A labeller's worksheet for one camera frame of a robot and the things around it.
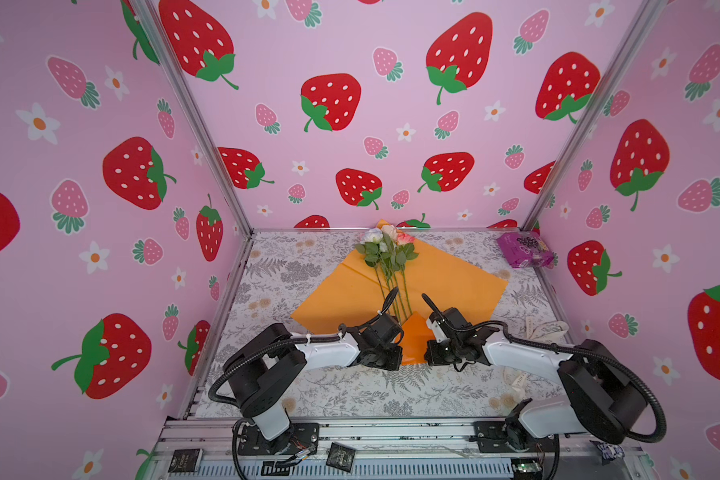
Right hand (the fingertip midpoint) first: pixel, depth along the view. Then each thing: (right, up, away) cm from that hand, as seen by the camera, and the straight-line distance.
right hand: (423, 356), depth 88 cm
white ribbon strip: (+36, +6, +5) cm, 37 cm away
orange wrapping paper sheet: (-22, +15, +15) cm, 31 cm away
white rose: (-16, +33, +20) cm, 42 cm away
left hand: (-6, -1, -2) cm, 7 cm away
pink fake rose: (-2, +32, +23) cm, 40 cm away
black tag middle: (-23, -18, -18) cm, 34 cm away
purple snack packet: (+41, +32, +20) cm, 56 cm away
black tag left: (-60, -19, -18) cm, 65 cm away
